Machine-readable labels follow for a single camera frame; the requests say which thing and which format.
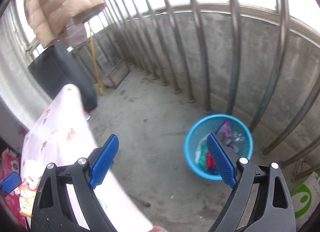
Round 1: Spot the metal balcony railing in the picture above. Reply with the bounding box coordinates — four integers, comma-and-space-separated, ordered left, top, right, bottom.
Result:
0, 0, 320, 180

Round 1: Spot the white bag green print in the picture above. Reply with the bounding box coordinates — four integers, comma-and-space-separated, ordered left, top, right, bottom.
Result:
290, 172, 318, 219

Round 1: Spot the grey hanging cloth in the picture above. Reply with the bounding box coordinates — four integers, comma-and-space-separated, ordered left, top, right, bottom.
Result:
64, 23, 87, 47

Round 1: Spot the yellow broom handle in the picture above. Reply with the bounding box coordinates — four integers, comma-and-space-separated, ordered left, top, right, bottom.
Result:
87, 25, 104, 96

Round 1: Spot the small metal frame rack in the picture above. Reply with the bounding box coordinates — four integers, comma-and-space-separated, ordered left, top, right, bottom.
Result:
96, 60, 130, 88

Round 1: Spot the orange sachet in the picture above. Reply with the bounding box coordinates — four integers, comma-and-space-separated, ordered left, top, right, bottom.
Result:
19, 187, 38, 217

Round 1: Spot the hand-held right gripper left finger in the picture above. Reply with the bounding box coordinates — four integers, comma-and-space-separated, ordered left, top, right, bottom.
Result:
31, 134, 120, 232

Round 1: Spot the pink printed tablecloth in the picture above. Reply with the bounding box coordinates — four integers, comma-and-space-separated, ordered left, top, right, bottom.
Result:
21, 84, 153, 232

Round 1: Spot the clear plastic wrapper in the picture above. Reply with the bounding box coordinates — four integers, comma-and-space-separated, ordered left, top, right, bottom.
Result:
194, 139, 209, 170

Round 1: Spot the dark cabinet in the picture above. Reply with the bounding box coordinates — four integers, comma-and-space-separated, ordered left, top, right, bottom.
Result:
27, 40, 98, 112

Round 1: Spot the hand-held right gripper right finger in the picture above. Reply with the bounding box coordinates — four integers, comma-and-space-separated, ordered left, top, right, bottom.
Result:
206, 133, 297, 232

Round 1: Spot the beige down jacket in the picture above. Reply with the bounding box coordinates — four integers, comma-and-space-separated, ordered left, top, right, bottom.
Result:
24, 0, 107, 48

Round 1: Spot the purple snack bag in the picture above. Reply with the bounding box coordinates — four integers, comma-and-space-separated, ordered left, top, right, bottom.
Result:
215, 119, 240, 152

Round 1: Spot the red wrapper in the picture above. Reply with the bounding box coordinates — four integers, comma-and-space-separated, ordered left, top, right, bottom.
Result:
205, 153, 218, 169

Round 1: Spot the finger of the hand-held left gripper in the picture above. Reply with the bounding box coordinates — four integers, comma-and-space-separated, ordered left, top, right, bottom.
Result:
1, 173, 22, 194

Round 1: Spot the blue plastic wastebasket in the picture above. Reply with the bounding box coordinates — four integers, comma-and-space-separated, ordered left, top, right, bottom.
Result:
184, 114, 253, 181

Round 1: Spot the grey slipper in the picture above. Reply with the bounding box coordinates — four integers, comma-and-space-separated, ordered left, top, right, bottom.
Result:
294, 159, 312, 181

